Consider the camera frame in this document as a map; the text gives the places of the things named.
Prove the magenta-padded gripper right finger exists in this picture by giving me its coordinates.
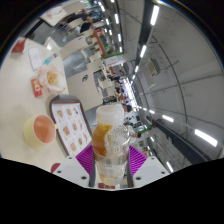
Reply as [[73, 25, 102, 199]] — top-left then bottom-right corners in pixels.
[[126, 144, 171, 189]]

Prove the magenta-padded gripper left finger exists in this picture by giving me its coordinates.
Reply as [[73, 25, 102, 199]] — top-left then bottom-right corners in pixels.
[[52, 143, 97, 189]]

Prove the clear plastic drink bottle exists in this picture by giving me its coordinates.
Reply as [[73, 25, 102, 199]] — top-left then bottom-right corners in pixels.
[[91, 103, 132, 190]]

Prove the person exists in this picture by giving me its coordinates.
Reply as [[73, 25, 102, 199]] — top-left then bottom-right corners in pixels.
[[128, 128, 144, 139], [74, 11, 90, 22], [121, 103, 135, 116], [79, 21, 98, 34]]

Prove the brown food tray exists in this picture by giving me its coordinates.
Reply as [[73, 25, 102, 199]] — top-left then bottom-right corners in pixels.
[[49, 94, 94, 158]]

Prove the yellow cup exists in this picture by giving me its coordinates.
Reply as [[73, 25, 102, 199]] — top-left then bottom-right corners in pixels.
[[23, 114, 58, 149]]

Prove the cream chairs group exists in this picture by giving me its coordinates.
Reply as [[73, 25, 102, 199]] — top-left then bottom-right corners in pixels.
[[43, 29, 134, 108]]

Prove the small red packet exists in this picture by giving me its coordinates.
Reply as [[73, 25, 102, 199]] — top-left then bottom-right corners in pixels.
[[30, 77, 44, 98]]

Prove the ceiling air conditioner unit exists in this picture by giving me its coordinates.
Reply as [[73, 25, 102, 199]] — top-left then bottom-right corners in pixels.
[[146, 58, 162, 78]]

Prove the small teal-capped bottle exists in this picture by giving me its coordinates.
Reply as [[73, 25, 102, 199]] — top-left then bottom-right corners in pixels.
[[41, 53, 63, 66]]

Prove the white paper card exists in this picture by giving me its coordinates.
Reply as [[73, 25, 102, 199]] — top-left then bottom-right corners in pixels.
[[27, 46, 43, 72]]

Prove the red wallet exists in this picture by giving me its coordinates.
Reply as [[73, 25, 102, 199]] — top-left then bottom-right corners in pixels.
[[10, 37, 28, 54]]

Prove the ceiling lights group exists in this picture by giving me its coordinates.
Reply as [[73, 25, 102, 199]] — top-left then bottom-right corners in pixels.
[[96, 0, 219, 174]]

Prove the cream dining table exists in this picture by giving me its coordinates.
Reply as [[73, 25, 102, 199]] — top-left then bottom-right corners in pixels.
[[39, 2, 73, 28]]

